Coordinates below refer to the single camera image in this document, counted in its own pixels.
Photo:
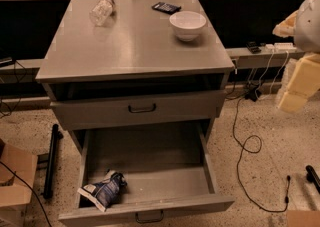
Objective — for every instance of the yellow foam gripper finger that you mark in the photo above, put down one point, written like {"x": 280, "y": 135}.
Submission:
{"x": 300, "y": 81}
{"x": 287, "y": 27}

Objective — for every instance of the blue chip bag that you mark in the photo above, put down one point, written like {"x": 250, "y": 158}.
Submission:
{"x": 102, "y": 194}

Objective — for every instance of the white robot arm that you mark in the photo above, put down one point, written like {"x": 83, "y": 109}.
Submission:
{"x": 307, "y": 27}

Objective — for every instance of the grey drawer cabinet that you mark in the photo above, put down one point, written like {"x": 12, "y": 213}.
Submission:
{"x": 135, "y": 53}

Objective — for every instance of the open grey middle drawer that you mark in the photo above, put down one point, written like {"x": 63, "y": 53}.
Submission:
{"x": 167, "y": 168}

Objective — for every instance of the closed grey upper drawer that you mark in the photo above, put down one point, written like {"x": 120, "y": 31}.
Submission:
{"x": 137, "y": 110}

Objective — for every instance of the white power strip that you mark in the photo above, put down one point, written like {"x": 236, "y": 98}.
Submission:
{"x": 287, "y": 46}

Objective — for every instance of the black device on ledge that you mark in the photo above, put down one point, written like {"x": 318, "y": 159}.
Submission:
{"x": 253, "y": 47}

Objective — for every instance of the black object right floor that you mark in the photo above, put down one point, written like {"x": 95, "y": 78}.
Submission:
{"x": 313, "y": 177}

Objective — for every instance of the white ceramic bowl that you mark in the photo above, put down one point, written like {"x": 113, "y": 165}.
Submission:
{"x": 187, "y": 25}

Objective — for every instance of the black calculator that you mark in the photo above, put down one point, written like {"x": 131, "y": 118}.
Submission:
{"x": 166, "y": 8}

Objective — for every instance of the cardboard box bottom right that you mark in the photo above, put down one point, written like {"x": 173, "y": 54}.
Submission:
{"x": 297, "y": 218}

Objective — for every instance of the cardboard box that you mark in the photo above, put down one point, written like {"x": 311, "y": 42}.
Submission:
{"x": 297, "y": 218}
{"x": 17, "y": 174}

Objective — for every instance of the clear glass jar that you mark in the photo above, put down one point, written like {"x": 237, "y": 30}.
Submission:
{"x": 102, "y": 11}

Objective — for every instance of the black bar on floor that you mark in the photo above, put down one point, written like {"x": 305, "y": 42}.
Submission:
{"x": 56, "y": 135}

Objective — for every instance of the cardboard box left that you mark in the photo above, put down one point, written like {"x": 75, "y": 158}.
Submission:
{"x": 17, "y": 174}

